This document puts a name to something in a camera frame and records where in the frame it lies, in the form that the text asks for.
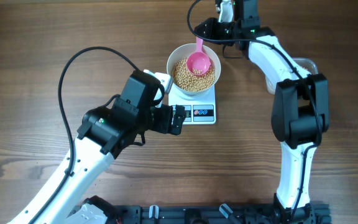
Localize pink measuring scoop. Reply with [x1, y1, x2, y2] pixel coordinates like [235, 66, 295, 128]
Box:
[186, 37, 211, 76]

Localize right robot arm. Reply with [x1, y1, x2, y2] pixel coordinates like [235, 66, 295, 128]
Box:
[190, 1, 329, 223]

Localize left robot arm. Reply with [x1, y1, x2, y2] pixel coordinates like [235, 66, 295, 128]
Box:
[12, 70, 185, 223]

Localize white digital kitchen scale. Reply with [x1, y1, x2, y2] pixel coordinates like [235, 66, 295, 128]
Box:
[168, 85, 217, 125]

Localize soybeans in bowl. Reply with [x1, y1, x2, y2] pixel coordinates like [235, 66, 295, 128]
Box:
[172, 57, 216, 92]

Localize white bowl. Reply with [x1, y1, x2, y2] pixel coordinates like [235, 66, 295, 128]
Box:
[167, 44, 221, 95]

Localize soybeans in scoop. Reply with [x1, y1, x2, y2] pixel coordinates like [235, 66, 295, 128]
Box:
[192, 68, 203, 75]

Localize clear plastic container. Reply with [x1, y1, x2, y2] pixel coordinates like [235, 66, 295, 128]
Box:
[265, 57, 318, 95]

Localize right black cable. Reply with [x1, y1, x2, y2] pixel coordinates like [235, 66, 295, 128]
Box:
[186, 0, 323, 222]

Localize black cable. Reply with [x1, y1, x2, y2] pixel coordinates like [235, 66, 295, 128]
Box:
[26, 45, 141, 224]
[186, 0, 323, 222]

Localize left black cable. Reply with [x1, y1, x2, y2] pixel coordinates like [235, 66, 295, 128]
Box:
[26, 45, 141, 224]

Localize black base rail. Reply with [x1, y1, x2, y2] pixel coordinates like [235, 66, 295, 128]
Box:
[70, 203, 332, 224]

